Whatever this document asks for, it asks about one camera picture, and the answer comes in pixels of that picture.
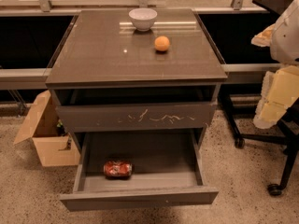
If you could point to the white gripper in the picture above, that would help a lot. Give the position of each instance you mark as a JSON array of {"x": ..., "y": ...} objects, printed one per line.
[{"x": 286, "y": 37}]

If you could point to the red coke can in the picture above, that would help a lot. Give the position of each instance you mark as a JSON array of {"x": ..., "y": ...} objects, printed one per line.
[{"x": 118, "y": 169}]

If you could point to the grey drawer cabinet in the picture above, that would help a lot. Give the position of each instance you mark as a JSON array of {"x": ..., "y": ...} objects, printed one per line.
[{"x": 106, "y": 61}]

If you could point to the scratched grey top drawer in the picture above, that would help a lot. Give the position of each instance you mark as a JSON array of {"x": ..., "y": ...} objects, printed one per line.
[{"x": 98, "y": 118}]

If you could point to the open grey middle drawer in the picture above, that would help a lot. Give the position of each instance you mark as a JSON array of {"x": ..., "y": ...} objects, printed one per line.
[{"x": 166, "y": 171}]

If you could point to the orange fruit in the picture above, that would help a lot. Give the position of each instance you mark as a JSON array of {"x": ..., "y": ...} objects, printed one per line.
[{"x": 162, "y": 43}]

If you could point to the white ceramic bowl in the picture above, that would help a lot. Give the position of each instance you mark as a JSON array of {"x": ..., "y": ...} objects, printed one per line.
[{"x": 143, "y": 18}]

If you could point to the open cardboard box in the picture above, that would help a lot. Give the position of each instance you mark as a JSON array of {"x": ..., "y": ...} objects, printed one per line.
[{"x": 40, "y": 126}]

